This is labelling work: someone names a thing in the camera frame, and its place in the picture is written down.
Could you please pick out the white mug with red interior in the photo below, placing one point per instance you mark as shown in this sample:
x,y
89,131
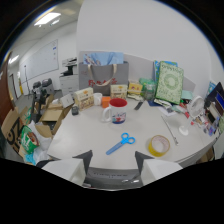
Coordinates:
x,y
115,111

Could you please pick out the black remote control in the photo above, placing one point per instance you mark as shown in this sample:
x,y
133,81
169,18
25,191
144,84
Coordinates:
x,y
138,105

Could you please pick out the yellow tea box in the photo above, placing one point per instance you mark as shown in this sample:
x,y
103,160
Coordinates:
x,y
84,98

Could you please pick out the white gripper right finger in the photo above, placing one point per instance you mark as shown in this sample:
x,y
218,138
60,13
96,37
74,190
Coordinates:
x,y
156,169

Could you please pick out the green plastic packet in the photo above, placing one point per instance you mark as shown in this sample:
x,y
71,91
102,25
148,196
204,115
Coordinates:
x,y
148,88

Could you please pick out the grey paper gift bag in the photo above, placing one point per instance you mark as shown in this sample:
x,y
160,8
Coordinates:
x,y
103,77

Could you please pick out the plain white cup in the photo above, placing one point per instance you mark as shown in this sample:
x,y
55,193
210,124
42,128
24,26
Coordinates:
x,y
97,99

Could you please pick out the green snack bag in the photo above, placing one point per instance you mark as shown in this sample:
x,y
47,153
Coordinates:
x,y
28,139

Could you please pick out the open cardboard box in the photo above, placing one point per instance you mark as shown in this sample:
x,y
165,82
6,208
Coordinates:
x,y
53,113

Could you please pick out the black calculator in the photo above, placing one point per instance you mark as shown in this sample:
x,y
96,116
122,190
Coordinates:
x,y
74,110

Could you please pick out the ceiling light panel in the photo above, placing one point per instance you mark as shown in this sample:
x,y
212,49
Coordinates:
x,y
47,18

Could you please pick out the green patterned book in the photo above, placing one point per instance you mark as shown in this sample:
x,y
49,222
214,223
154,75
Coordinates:
x,y
169,82

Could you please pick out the wall whiteboard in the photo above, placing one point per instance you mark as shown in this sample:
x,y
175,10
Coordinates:
x,y
40,60

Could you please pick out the white straw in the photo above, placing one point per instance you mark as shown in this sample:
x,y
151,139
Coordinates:
x,y
169,129

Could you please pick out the large printed cardboard box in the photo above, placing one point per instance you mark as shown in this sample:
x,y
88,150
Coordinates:
x,y
12,130

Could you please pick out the white office printer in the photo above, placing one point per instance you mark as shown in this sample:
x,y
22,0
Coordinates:
x,y
69,78

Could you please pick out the yellow patterned carton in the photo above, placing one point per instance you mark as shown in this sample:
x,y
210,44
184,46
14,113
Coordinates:
x,y
118,91

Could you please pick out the yellow snack box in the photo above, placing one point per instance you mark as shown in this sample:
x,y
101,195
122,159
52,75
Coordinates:
x,y
135,88

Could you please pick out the yellow tape roll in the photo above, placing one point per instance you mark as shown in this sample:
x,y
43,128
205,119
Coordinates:
x,y
159,145

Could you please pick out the orange small box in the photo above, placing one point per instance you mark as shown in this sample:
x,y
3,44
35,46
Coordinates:
x,y
106,101

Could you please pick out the blue book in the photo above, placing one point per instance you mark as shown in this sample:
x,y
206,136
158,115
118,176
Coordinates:
x,y
159,68

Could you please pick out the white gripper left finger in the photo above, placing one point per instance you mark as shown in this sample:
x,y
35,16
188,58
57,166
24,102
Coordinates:
x,y
68,169

